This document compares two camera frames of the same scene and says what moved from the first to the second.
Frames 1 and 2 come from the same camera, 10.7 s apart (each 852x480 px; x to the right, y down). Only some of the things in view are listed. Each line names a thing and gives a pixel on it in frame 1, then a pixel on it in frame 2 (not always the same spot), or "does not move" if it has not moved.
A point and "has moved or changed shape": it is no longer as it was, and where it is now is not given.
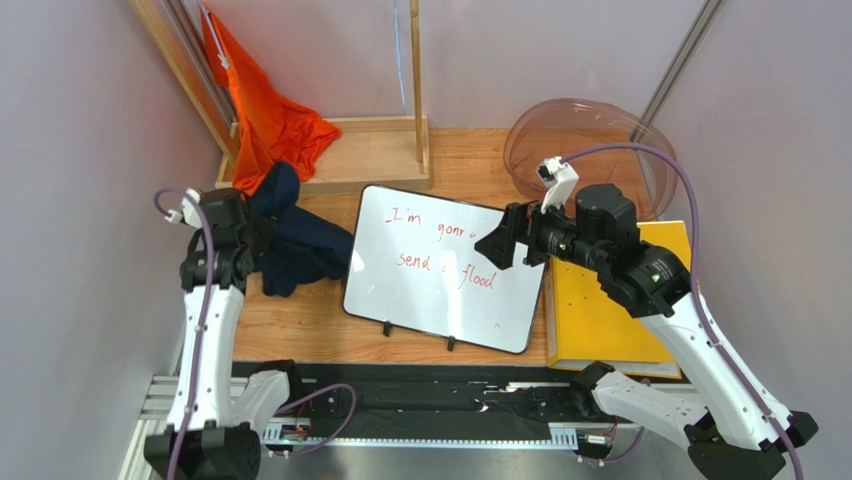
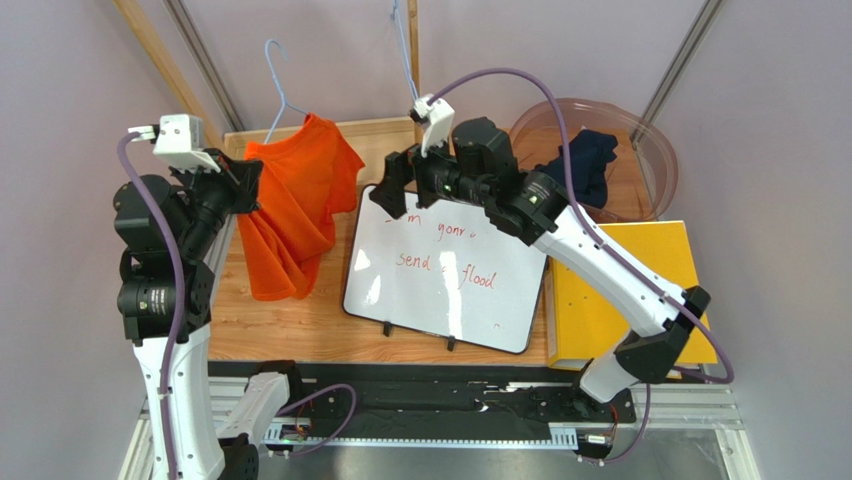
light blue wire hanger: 398,55 has moved or changed shape
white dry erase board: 413,266 does not move
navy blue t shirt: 305,246 → 589,152
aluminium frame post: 667,84 does not move
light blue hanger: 221,55 → 284,101
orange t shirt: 274,126 → 305,171
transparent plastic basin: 607,143 does not move
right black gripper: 520,230 → 407,173
